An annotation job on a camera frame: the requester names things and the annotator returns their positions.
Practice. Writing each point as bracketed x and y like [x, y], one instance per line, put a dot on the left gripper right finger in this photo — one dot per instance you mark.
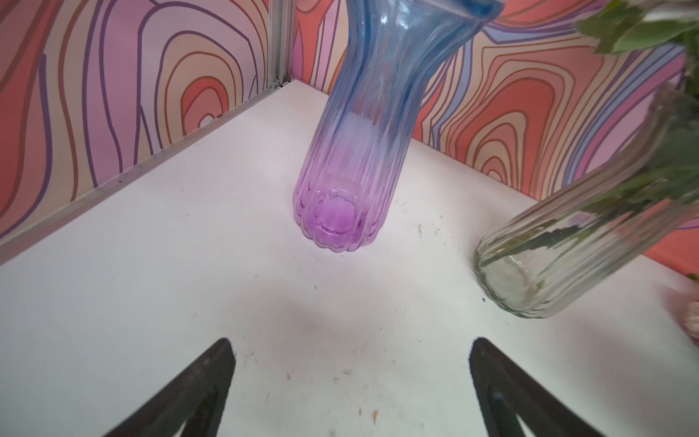
[510, 400]

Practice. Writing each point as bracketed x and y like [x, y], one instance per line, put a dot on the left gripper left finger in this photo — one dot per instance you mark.
[192, 404]

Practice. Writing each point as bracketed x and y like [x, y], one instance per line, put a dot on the clear ribbed glass vase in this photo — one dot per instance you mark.
[557, 250]

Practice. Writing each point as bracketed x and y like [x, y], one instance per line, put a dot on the blue purple glass vase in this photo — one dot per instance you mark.
[349, 176]

